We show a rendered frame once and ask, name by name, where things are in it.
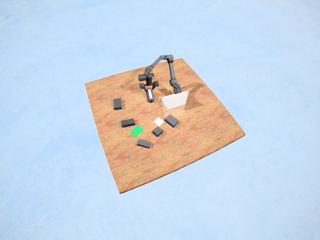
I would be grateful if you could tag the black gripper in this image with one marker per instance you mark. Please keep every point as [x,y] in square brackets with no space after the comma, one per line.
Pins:
[149,83]

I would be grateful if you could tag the dark grey switch control unit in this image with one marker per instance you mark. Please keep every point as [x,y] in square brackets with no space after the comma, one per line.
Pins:
[150,95]

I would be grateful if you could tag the flat green square tile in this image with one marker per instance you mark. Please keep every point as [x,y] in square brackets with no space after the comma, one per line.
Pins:
[136,130]

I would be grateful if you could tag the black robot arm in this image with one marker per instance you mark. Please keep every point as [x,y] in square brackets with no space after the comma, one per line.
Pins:
[173,82]

